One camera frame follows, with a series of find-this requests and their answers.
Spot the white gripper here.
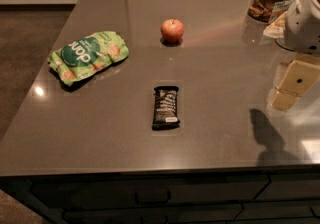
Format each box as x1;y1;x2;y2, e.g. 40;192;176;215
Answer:
271;0;320;111

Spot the red apple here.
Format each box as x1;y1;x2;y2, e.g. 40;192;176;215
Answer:
160;19;184;43

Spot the green rice chip bag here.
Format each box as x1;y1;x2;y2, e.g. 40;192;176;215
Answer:
48;31;129;86

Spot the snack packet beside jar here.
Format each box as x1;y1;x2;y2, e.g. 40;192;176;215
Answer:
263;12;287;39

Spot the dark drawer cabinet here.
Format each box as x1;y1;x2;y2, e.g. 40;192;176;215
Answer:
1;172;320;224

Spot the black snack bar wrapper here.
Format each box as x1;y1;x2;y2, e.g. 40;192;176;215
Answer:
152;86;180;130

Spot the black drawer handle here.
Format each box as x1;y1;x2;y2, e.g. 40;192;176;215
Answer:
134;191;172;206

